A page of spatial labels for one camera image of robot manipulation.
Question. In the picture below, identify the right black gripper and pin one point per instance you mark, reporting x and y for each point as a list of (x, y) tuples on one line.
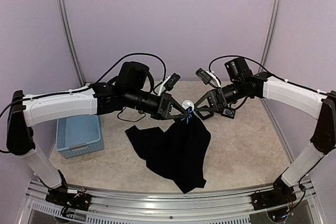
[(217, 98)]

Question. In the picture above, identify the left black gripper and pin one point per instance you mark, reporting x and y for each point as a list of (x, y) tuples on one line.
[(167, 101)]

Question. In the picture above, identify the pale pink round brooch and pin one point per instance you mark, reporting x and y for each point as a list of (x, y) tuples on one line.
[(188, 105)]

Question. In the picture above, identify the black garment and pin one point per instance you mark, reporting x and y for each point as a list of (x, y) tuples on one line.
[(177, 154)]

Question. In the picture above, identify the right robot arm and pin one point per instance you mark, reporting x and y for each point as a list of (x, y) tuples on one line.
[(266, 85)]

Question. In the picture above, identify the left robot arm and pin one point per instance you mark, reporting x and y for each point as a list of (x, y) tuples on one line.
[(122, 91)]

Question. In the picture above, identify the blue plastic basket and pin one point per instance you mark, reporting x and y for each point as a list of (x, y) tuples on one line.
[(79, 135)]

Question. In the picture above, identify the black square frame near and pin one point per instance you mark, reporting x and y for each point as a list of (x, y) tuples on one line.
[(204, 115)]

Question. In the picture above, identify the black square frame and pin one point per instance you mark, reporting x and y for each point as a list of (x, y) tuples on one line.
[(204, 115), (228, 116)]

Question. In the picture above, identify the black square frame far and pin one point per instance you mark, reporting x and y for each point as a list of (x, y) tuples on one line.
[(228, 116)]

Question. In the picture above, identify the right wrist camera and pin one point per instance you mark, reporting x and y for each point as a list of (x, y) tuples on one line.
[(208, 78)]

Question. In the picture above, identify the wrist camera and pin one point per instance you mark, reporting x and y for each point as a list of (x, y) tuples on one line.
[(208, 78), (167, 84)]

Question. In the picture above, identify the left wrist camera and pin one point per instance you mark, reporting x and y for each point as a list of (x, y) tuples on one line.
[(167, 84)]

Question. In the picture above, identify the right aluminium corner post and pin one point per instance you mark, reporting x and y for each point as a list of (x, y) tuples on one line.
[(271, 31)]

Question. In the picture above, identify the aluminium corner post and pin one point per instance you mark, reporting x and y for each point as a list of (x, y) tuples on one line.
[(70, 41), (271, 31)]

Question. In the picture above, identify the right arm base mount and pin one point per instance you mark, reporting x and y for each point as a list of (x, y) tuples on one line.
[(279, 195)]

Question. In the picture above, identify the aluminium front rail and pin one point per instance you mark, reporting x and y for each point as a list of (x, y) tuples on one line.
[(228, 206)]

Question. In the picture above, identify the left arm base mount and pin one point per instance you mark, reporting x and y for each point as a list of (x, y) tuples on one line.
[(76, 199)]

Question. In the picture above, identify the left aluminium corner post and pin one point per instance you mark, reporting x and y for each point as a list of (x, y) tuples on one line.
[(70, 41)]

